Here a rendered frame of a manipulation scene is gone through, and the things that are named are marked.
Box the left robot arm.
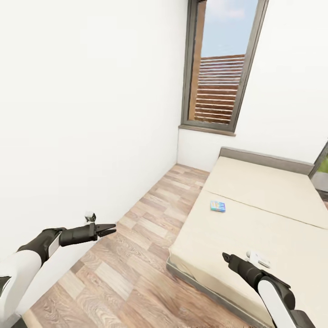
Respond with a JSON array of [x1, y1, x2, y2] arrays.
[[0, 210, 117, 324]]

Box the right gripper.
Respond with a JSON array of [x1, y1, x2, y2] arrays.
[[222, 252, 259, 284]]

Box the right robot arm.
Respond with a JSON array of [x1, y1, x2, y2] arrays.
[[222, 249, 316, 328]]

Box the board game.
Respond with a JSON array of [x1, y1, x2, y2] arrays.
[[211, 201, 226, 212]]

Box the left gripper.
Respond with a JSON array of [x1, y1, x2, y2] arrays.
[[72, 223, 117, 245]]

